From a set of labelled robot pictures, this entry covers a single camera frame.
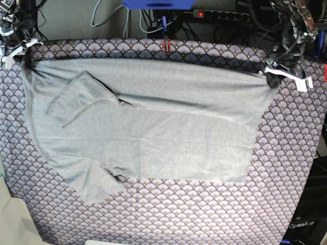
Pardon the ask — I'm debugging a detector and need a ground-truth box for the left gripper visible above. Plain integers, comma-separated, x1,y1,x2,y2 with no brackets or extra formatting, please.
265,50,307,88

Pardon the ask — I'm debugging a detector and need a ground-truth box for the grey T-shirt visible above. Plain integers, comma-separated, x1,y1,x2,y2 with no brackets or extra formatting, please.
21,58,277,204

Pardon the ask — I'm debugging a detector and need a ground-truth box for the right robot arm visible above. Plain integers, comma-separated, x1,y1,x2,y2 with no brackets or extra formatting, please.
1,1,46,69

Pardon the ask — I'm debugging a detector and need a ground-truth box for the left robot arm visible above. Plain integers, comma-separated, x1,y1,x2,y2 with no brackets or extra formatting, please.
264,1,318,88

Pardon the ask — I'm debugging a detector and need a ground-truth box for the red black table clamp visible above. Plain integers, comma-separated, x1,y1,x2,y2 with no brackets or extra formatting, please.
161,16,171,55

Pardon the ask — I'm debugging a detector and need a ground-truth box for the black OpenArm box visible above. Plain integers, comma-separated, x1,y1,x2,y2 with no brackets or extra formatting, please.
281,157,326,244

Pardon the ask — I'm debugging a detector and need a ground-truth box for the patterned fan-print tablecloth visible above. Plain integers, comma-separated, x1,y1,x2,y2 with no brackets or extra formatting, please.
0,37,327,245

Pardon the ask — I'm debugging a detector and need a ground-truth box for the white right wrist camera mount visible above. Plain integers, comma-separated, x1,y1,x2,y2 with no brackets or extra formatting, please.
1,38,43,69

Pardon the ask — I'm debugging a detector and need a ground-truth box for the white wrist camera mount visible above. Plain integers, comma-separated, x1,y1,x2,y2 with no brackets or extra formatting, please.
259,66,314,92
1,38,43,69

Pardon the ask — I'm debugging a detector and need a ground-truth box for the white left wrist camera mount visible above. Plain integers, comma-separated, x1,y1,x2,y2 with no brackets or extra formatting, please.
259,66,314,92

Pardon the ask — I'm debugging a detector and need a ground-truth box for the black power strip red switch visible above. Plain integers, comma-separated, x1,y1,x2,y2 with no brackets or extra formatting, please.
192,9,250,22

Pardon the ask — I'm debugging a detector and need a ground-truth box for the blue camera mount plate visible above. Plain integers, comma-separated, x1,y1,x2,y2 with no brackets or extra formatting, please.
123,0,195,10

